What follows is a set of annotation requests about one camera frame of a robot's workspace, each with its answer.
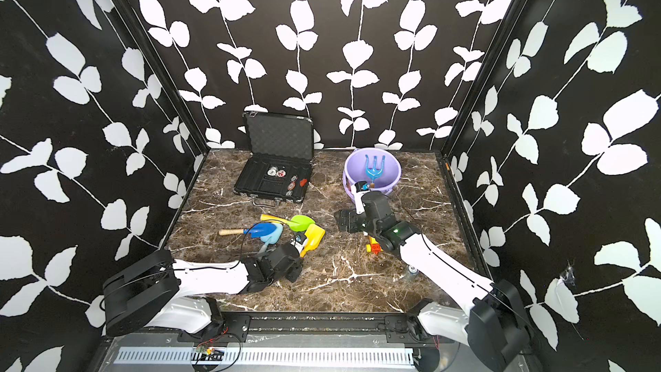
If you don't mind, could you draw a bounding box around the blue trowel wooden handle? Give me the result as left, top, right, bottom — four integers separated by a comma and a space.
218, 222, 282, 238

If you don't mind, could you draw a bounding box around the green toy trowel yellow handle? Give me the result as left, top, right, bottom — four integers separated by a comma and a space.
260, 215, 315, 233

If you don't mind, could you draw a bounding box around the yellow toy shovel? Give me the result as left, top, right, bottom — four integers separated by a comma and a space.
300, 223, 325, 258

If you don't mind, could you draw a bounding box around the blue toy rake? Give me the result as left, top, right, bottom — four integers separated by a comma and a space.
365, 155, 386, 186

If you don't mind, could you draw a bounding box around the purple plastic bucket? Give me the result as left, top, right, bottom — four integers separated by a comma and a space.
342, 147, 402, 209

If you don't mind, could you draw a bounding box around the light blue toy shovel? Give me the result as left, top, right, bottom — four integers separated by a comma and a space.
253, 232, 282, 253

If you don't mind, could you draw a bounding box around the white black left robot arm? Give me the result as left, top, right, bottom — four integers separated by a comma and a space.
103, 240, 307, 337

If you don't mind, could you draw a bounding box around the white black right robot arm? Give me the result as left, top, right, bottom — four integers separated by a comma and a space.
334, 191, 533, 371

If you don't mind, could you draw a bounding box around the yellow red toy truck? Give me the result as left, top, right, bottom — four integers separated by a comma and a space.
366, 236, 382, 255

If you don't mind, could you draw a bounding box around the black open tool case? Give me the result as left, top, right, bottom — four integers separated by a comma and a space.
233, 111, 314, 203

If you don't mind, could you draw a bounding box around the white vented strip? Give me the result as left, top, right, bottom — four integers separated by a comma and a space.
112, 347, 414, 369

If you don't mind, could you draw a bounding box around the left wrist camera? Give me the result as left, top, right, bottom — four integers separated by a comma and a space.
290, 232, 307, 253

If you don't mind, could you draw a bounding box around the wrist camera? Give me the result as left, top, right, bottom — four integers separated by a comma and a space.
290, 232, 307, 253
350, 181, 370, 215

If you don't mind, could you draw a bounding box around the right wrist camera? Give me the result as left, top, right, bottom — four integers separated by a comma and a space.
350, 181, 370, 215

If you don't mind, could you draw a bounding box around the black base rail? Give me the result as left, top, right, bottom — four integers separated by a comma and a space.
177, 312, 523, 347

